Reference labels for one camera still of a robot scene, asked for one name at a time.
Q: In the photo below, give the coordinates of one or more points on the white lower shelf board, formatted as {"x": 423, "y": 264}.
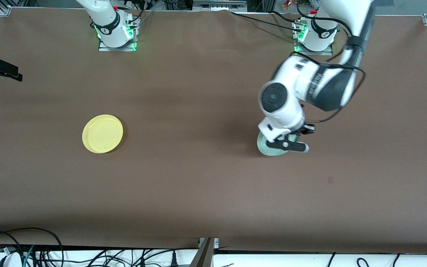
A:
{"x": 76, "y": 260}
{"x": 291, "y": 261}

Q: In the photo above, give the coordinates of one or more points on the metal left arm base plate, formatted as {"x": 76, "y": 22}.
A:
{"x": 317, "y": 53}

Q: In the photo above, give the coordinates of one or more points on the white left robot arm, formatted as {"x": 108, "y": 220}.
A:
{"x": 291, "y": 104}

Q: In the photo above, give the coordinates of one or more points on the grey power strip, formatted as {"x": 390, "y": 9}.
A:
{"x": 219, "y": 4}

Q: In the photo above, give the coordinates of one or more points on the orange background object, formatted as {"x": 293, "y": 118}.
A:
{"x": 288, "y": 4}

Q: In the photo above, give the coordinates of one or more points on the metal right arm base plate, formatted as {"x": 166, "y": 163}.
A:
{"x": 119, "y": 49}

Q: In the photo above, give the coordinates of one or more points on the black power plug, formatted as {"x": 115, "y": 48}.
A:
{"x": 174, "y": 259}

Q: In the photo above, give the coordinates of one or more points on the metal table bracket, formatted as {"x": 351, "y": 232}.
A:
{"x": 206, "y": 256}

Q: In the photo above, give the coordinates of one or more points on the brown table cover sheet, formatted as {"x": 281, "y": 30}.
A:
{"x": 213, "y": 185}

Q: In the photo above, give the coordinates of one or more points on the pale green round plate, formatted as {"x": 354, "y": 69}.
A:
{"x": 269, "y": 148}

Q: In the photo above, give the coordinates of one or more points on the yellow round plate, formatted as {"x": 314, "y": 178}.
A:
{"x": 102, "y": 134}

